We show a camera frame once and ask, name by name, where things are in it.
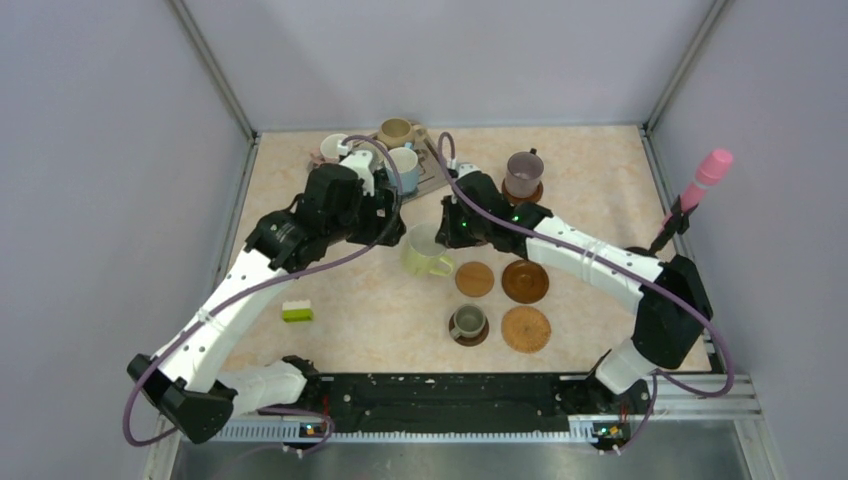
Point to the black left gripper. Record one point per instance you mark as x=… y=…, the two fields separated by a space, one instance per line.
x=379 y=226

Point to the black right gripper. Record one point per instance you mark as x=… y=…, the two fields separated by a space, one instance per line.
x=449 y=234

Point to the pale yellow mug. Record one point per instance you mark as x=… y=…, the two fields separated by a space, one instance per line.
x=422 y=255

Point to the light bamboo coaster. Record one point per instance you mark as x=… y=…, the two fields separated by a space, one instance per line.
x=474 y=279

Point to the mauve mug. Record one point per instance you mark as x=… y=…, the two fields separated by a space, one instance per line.
x=524 y=173

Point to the small grey-green cup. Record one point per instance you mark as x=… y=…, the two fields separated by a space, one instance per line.
x=470 y=319

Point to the dark walnut coaster front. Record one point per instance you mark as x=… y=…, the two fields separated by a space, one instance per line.
x=457 y=335

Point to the woven rattan coaster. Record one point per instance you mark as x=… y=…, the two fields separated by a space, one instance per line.
x=526 y=329

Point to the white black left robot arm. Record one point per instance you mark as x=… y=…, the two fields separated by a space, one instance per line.
x=184 y=381

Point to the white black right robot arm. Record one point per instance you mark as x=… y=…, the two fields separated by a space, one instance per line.
x=667 y=298

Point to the white mug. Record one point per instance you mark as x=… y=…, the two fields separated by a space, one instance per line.
x=328 y=151

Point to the metal serving tray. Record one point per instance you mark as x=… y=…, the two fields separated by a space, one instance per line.
x=430 y=178

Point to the light blue mug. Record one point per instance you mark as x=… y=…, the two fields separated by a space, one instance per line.
x=404 y=173

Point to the green white block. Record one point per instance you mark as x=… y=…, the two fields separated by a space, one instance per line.
x=297 y=311

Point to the pink microphone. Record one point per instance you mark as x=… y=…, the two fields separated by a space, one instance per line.
x=711 y=170

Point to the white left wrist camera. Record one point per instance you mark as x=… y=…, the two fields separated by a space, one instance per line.
x=364 y=164

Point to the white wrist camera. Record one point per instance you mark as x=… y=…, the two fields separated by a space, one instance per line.
x=459 y=169
x=364 y=164

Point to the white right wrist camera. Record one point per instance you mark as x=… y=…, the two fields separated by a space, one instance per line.
x=459 y=169

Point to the tan mug with handle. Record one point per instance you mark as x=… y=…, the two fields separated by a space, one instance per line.
x=397 y=132

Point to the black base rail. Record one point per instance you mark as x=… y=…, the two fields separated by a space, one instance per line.
x=456 y=408

